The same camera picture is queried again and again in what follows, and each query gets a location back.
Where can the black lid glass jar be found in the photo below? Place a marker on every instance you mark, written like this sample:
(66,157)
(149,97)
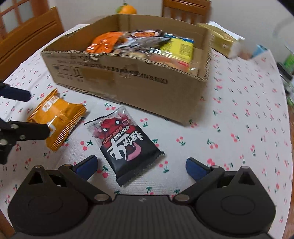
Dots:
(286,76)

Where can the wooden door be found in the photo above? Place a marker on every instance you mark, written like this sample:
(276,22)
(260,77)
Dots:
(14,13)

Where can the yellow blue biscuit pack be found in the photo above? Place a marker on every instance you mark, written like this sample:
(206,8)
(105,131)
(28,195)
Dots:
(178,47)

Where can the left wooden chair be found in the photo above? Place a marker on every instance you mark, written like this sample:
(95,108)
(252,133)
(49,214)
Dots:
(27,39)

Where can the orange square snack packet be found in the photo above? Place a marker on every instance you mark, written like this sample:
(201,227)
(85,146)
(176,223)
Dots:
(59,115)

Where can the white blue fish snack bag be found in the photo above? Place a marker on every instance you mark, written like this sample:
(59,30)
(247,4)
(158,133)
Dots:
(146,33)

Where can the round cake clear packet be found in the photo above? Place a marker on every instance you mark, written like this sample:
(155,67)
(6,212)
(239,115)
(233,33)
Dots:
(178,61)

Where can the orange fruit with leaf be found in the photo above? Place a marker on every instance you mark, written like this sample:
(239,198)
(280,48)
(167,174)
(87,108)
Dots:
(126,9)

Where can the far wooden chair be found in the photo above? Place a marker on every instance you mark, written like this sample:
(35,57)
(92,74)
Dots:
(189,11)

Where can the wooden chair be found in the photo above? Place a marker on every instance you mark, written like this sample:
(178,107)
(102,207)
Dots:
(189,11)
(27,39)

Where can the orange foil snack bag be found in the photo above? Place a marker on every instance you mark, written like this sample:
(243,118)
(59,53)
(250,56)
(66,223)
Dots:
(105,43)

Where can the gold tissue pack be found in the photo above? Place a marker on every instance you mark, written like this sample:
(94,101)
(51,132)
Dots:
(225,42)

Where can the light blue box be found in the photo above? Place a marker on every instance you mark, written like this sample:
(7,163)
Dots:
(258,50)

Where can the cherry print tablecloth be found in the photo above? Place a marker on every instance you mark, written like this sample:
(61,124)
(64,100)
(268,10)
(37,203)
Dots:
(243,120)

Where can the grey dark snack packet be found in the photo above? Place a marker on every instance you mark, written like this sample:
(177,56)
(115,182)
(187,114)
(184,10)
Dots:
(141,43)

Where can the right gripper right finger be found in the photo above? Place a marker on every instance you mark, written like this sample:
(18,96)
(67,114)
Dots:
(205,178)

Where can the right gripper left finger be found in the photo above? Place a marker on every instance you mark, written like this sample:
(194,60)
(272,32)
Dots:
(78,175)

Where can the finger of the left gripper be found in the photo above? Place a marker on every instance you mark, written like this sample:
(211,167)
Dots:
(13,93)
(13,131)

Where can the black red snack packet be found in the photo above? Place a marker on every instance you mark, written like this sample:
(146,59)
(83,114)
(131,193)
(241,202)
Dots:
(125,146)

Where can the open cardboard box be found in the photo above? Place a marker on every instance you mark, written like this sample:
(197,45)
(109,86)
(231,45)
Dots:
(155,87)

